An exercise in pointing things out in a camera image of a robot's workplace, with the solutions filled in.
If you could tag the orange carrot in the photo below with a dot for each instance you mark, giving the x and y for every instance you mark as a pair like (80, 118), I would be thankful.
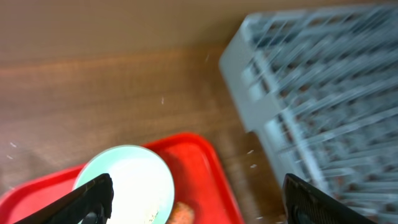
(181, 214)

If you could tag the green bowl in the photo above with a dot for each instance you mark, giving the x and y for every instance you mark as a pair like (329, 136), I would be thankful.
(101, 163)

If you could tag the grey dishwasher rack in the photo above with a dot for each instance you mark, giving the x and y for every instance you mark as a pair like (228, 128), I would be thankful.
(319, 89)

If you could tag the white rice pile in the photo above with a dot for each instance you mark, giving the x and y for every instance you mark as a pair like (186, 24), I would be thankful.
(143, 191)

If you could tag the red serving tray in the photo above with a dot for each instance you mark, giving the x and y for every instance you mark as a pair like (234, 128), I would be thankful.
(198, 177)

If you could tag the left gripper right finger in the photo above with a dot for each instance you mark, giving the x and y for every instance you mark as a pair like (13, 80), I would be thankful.
(304, 204)

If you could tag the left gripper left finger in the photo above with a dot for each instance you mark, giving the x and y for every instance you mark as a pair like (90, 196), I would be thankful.
(74, 203)

